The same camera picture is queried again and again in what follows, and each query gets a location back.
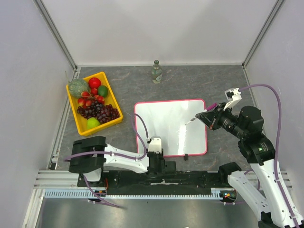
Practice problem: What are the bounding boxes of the green netted melon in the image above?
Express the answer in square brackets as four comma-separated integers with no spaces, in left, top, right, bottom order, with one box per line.
[68,78,89,98]

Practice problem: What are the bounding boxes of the purple grape bunch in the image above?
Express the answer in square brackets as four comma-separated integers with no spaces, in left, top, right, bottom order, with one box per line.
[76,104,120,124]

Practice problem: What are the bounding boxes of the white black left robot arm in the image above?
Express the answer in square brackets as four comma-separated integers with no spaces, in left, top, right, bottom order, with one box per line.
[64,136,177,187]

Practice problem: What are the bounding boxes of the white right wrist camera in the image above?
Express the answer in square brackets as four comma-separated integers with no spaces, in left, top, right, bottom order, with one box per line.
[224,88,242,110]

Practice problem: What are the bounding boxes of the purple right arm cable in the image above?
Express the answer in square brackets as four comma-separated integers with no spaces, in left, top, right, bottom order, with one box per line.
[223,83,300,228]

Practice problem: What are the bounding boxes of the white cable duct rail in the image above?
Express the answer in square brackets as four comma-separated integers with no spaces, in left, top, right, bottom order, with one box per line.
[44,189,223,200]

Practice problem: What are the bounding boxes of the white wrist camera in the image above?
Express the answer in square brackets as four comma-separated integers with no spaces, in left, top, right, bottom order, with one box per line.
[224,88,242,110]
[147,136,162,154]

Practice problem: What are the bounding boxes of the pink framed whiteboard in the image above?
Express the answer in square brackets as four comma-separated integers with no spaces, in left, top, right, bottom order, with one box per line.
[134,98,208,157]

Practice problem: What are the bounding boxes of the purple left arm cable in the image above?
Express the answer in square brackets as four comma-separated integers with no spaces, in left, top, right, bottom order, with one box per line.
[63,113,150,209]

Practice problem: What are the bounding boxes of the magenta whiteboard marker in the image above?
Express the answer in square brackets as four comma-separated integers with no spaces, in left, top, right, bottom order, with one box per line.
[185,103,217,125]

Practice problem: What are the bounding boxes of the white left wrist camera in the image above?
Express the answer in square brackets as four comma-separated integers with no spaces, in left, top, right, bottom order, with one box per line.
[147,136,162,154]

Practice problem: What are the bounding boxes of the light green apple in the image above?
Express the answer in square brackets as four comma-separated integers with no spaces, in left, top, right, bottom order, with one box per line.
[87,117,100,130]

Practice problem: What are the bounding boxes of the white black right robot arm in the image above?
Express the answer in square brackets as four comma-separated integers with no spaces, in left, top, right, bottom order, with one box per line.
[195,103,304,228]

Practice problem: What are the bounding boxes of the red strawberry cluster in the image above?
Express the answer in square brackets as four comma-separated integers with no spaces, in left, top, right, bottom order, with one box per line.
[77,89,105,108]

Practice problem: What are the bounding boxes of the clear glass soda bottle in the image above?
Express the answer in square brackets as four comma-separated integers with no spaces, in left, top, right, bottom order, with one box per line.
[151,60,162,84]

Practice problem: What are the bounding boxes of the green lime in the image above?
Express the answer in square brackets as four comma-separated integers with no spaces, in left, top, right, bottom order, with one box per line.
[97,85,109,98]

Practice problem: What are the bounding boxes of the red apple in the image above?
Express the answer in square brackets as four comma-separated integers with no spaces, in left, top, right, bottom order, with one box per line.
[88,77,102,89]

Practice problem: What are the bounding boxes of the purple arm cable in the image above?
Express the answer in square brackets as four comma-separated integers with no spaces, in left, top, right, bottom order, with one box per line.
[223,83,300,228]
[63,113,150,209]

